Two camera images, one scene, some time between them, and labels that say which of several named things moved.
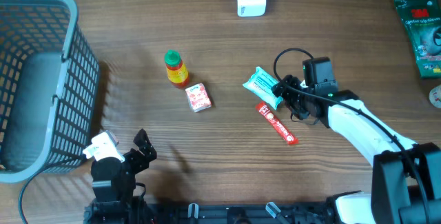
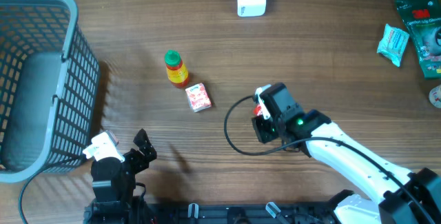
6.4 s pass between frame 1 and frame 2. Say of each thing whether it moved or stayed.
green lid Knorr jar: stayed
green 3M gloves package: stayed
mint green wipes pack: moved
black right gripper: moved
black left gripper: stayed
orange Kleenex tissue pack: stayed
